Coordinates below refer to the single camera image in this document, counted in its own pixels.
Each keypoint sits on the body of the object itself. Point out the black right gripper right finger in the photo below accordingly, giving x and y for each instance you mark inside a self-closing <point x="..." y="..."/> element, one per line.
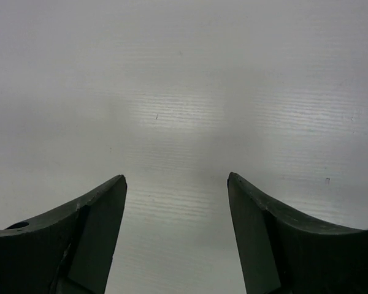
<point x="283" y="250"/>

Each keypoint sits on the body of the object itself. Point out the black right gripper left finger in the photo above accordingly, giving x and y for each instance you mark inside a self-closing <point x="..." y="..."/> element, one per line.
<point x="68" y="249"/>

